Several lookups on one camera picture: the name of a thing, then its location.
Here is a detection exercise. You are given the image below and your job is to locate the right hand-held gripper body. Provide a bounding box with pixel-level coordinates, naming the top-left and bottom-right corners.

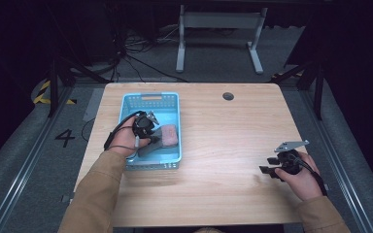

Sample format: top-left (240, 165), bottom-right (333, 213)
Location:
top-left (274, 140), bottom-right (310, 176)

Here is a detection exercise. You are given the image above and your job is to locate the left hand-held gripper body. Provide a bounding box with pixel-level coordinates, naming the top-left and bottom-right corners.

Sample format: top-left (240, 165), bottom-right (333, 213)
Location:
top-left (132, 111), bottom-right (160, 139)

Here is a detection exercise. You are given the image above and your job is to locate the light blue plastic basket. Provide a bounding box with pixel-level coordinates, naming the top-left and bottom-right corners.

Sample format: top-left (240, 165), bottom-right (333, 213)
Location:
top-left (119, 91), bottom-right (183, 172)

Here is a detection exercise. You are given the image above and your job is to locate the person's left hand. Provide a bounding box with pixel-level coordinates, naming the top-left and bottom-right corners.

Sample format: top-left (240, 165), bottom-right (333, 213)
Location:
top-left (109, 116), bottom-right (151, 158)

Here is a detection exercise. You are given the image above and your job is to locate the person's right hand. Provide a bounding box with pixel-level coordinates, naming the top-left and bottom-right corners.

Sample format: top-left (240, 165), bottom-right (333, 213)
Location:
top-left (274, 150), bottom-right (323, 202)

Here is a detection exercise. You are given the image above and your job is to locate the grey tape patch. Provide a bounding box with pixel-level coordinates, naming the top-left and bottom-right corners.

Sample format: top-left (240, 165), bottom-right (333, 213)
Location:
top-left (83, 87), bottom-right (105, 123)

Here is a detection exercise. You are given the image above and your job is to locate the black tripod stand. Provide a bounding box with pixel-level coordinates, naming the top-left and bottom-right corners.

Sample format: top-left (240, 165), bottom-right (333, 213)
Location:
top-left (46, 57), bottom-right (112, 118)
top-left (271, 60), bottom-right (325, 121)

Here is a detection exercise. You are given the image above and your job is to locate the person's tan clothing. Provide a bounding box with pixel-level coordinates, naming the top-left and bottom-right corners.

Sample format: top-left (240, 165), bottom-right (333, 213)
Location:
top-left (193, 227), bottom-right (225, 233)

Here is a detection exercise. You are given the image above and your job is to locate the yellow and black hazard tape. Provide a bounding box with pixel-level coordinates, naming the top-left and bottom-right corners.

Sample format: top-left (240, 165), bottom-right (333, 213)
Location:
top-left (32, 80), bottom-right (78, 106)

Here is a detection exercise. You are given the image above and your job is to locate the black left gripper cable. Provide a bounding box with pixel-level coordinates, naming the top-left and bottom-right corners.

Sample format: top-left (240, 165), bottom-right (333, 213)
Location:
top-left (103, 110), bottom-right (146, 151)

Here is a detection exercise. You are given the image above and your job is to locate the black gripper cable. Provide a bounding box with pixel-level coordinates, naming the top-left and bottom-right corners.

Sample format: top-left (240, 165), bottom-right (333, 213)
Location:
top-left (290, 154), bottom-right (328, 197)
top-left (103, 110), bottom-right (146, 151)

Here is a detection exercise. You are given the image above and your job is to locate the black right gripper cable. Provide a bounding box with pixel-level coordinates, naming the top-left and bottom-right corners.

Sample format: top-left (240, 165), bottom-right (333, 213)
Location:
top-left (290, 154), bottom-right (328, 197)

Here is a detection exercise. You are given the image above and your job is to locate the thin black cable loop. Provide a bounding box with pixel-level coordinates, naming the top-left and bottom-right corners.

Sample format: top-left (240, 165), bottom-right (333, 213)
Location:
top-left (80, 117), bottom-right (97, 143)

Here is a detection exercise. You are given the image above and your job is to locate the bundle of black floor cables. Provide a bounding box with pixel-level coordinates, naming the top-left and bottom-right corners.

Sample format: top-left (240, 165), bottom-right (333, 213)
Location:
top-left (109, 27), bottom-right (189, 83)

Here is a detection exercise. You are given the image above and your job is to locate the small grey table bracket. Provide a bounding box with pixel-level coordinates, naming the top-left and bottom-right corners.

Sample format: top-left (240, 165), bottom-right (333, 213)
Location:
top-left (60, 192), bottom-right (76, 204)

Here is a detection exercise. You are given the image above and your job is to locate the grey metal table frame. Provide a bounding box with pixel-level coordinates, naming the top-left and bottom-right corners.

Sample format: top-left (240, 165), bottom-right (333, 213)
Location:
top-left (175, 4), bottom-right (269, 75)

